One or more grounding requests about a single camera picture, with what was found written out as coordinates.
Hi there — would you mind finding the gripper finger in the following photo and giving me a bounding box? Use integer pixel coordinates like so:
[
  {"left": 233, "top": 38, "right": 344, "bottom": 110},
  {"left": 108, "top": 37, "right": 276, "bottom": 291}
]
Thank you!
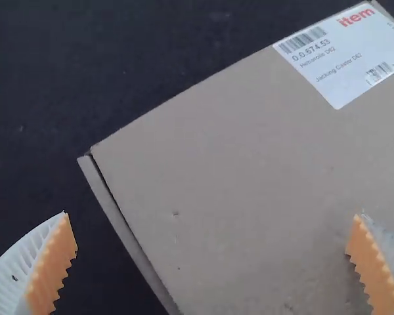
[
  {"left": 0, "top": 211, "right": 79, "bottom": 315},
  {"left": 344, "top": 212, "right": 394, "bottom": 315}
]

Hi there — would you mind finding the cardboard box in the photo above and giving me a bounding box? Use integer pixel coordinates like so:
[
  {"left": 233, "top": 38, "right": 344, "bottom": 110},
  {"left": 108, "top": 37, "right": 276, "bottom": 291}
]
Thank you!
[{"left": 77, "top": 0, "right": 394, "bottom": 315}]

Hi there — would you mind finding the black mat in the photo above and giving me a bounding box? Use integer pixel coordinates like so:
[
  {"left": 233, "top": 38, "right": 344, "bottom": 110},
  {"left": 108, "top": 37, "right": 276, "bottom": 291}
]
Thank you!
[{"left": 0, "top": 0, "right": 394, "bottom": 315}]

